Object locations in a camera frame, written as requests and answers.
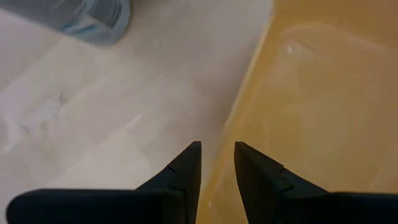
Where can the yellow plastic bin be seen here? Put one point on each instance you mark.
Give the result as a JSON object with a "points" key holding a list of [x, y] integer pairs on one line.
{"points": [[326, 93]]}

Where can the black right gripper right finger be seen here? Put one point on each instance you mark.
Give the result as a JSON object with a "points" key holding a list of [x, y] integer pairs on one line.
{"points": [[295, 208]]}

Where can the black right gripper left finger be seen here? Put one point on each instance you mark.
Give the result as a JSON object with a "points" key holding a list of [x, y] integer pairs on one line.
{"points": [[140, 208]]}

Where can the white and blue Spindrift can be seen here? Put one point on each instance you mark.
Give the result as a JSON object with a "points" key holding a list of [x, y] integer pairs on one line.
{"points": [[99, 28]]}

